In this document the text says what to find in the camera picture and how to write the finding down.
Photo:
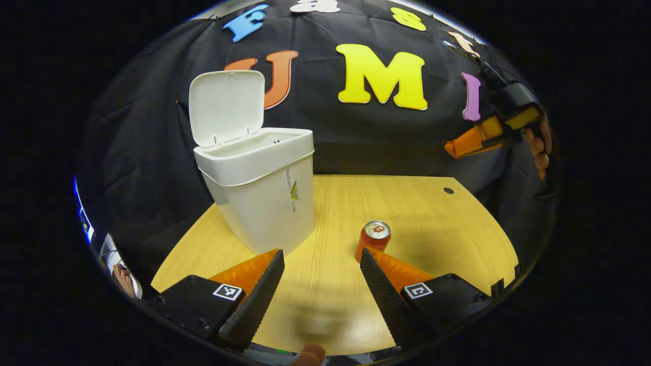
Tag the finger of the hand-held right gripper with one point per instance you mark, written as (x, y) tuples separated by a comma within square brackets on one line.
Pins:
[(473, 140)]

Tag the wooden desktop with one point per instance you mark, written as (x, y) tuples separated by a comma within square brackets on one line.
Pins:
[(432, 234)]

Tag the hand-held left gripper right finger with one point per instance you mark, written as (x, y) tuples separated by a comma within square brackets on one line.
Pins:
[(386, 300)]

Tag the lit monitor screen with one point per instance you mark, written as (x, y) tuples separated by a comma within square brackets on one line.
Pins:
[(84, 218)]

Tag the white desktop garbage bin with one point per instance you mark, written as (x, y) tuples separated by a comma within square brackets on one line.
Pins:
[(264, 198)]

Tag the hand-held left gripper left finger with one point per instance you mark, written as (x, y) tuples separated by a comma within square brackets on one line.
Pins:
[(254, 302)]

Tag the white device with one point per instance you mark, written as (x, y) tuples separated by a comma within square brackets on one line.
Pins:
[(109, 251)]

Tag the black backdrop cloth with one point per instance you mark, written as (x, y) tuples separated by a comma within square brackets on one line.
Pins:
[(386, 142)]

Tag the red pop can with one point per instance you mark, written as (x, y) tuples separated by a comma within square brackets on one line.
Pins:
[(371, 241)]

